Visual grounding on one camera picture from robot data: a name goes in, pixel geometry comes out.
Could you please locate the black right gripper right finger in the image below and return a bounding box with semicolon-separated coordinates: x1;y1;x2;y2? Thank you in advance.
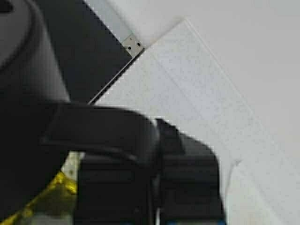
156;118;226;225

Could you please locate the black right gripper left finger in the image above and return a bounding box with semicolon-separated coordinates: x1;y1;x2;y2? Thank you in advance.
75;152;157;225

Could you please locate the yellow tape piece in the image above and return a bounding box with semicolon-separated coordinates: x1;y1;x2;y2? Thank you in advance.
0;171;79;225

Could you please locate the black glass stove cooktop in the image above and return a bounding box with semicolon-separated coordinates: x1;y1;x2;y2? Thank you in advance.
37;0;144;104

